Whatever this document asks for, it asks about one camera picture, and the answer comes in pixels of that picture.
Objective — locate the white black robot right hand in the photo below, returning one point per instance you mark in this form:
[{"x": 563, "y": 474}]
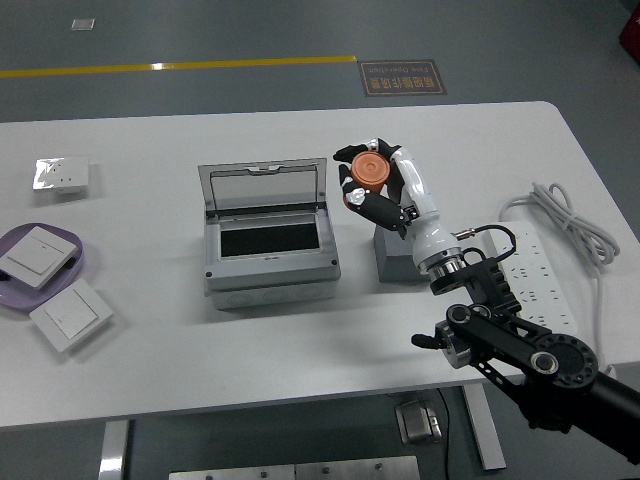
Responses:
[{"x": 425, "y": 210}]

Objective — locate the orange cylinder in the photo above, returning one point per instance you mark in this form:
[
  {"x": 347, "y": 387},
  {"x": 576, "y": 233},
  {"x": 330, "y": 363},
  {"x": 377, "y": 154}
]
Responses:
[{"x": 370, "y": 170}]

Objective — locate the grey electrical box with lid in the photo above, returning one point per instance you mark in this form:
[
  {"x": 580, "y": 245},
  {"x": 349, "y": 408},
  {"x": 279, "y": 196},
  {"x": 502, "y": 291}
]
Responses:
[{"x": 272, "y": 280}]

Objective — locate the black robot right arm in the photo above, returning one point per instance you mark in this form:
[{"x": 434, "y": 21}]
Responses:
[{"x": 510, "y": 345}]

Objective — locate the grey cube block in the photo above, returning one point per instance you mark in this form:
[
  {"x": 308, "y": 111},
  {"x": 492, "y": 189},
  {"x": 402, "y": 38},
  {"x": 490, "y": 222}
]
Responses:
[{"x": 395, "y": 257}]

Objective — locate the metal floor socket box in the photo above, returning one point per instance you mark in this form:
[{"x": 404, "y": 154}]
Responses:
[{"x": 417, "y": 422}]

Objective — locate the brown floor sign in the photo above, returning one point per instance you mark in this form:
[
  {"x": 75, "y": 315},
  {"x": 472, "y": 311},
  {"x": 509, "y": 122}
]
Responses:
[{"x": 401, "y": 77}]

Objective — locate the white power strip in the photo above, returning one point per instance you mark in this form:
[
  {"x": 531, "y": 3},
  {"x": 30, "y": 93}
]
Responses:
[{"x": 542, "y": 282}]

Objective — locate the right white table leg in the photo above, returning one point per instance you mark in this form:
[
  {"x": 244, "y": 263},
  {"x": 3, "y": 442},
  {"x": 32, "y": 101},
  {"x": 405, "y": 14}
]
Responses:
[{"x": 484, "y": 430}]

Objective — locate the white table leg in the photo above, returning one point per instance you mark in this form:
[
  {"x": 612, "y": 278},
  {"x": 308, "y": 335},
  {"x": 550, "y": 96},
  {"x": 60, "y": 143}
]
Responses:
[
  {"x": 484, "y": 430},
  {"x": 112, "y": 450}
]

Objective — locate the red object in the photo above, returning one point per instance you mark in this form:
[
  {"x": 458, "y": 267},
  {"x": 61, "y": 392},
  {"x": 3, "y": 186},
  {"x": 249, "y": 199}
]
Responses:
[{"x": 631, "y": 32}]

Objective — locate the small metal floor hatch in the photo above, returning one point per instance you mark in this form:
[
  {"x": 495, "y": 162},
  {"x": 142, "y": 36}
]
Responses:
[{"x": 83, "y": 25}]

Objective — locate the left white table leg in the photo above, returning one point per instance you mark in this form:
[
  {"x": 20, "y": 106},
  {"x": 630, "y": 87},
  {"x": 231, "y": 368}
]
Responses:
[{"x": 112, "y": 450}]

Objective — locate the purple tray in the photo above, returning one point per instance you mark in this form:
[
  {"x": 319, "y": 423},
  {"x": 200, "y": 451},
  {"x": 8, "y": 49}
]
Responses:
[{"x": 15, "y": 300}]

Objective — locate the grey metal base plate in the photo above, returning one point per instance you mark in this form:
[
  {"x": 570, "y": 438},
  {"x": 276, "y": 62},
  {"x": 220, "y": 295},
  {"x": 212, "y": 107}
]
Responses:
[{"x": 300, "y": 471}]

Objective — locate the white wall switch panel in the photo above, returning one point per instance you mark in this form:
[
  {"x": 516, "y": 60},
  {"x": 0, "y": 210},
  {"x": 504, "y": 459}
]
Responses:
[
  {"x": 70, "y": 315},
  {"x": 35, "y": 255}
]

